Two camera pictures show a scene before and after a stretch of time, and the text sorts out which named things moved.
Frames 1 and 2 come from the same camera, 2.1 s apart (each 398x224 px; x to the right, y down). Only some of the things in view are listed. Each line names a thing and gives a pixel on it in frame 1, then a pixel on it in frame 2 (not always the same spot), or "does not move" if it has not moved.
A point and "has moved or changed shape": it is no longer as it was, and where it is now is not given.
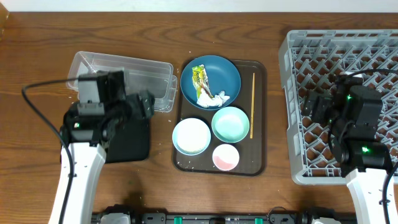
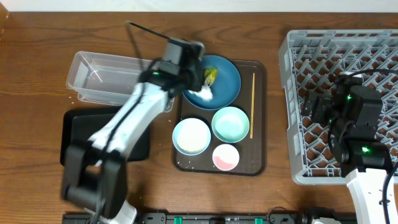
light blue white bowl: [191, 136] does not move
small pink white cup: [225, 157] does not move
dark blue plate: [222, 75] does not move
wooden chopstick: [251, 130] does not move
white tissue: [205, 101] to [205, 93]
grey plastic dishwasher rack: [311, 60] does not move
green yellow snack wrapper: [200, 80] has moved or changed shape
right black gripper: [323, 101] does not move
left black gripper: [147, 108] to [198, 78]
